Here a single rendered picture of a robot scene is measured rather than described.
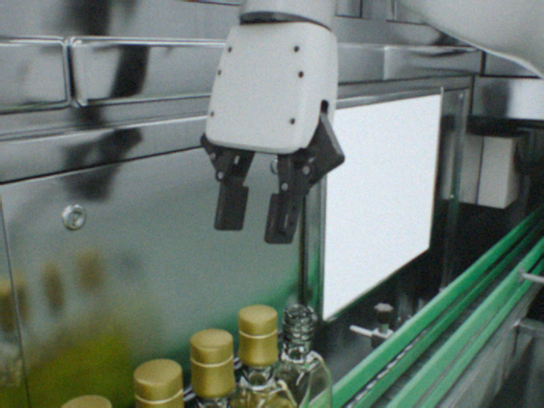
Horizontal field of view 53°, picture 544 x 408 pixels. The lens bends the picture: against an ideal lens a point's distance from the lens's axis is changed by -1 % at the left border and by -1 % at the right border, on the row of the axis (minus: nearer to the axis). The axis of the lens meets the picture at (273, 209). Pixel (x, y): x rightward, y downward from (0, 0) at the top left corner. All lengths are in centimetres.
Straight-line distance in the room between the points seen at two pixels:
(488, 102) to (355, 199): 59
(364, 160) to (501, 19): 42
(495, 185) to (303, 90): 114
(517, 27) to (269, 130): 20
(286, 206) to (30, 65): 22
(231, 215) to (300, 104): 12
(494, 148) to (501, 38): 103
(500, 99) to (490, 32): 87
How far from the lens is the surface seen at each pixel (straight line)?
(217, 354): 44
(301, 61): 42
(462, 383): 95
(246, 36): 45
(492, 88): 136
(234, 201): 47
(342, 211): 82
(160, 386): 40
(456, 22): 52
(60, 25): 50
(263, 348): 48
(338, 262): 84
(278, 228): 43
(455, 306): 112
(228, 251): 63
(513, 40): 46
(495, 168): 150
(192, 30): 60
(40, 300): 49
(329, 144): 41
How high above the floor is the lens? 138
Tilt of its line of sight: 16 degrees down
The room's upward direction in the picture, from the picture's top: straight up
